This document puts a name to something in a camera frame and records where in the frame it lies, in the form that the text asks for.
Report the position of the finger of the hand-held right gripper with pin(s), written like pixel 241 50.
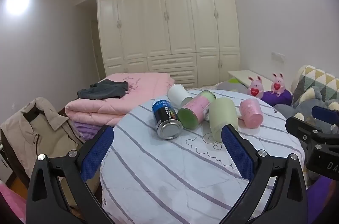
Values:
pixel 299 127
pixel 321 112

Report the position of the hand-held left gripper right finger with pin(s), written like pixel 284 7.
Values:
pixel 238 152

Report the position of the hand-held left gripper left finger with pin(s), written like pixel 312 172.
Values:
pixel 95 152

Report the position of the light green cup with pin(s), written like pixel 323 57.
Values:
pixel 222 115

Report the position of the pink cup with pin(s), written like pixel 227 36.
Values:
pixel 250 112

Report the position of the white cup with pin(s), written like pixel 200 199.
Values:
pixel 178 95

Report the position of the grey plush toy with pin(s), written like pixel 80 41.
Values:
pixel 304 107

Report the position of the folded purple blanket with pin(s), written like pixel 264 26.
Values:
pixel 88 131

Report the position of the triangle patterned pillow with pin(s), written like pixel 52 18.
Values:
pixel 315 81

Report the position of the purple cushion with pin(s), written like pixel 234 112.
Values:
pixel 275 98

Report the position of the purple cloth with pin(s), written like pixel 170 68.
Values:
pixel 323 202

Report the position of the folded pink quilt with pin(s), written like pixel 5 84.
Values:
pixel 106 107

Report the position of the pink plush bunny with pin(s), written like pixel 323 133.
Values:
pixel 277 85
pixel 255 87

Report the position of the pink and green canister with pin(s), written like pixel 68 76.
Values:
pixel 196 108

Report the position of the dark grey garment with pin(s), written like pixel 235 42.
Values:
pixel 103 90

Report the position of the beige jacket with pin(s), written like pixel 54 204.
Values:
pixel 34 134

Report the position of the grey cushion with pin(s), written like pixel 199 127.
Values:
pixel 230 86

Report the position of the striped white quilt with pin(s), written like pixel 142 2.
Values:
pixel 169 173

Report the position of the white nightstand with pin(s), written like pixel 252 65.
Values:
pixel 245 76

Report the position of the blue and black can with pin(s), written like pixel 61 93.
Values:
pixel 165 118

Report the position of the pink cloth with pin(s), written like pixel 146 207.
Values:
pixel 12 202

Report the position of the cream wardrobe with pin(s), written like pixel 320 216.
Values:
pixel 169 22

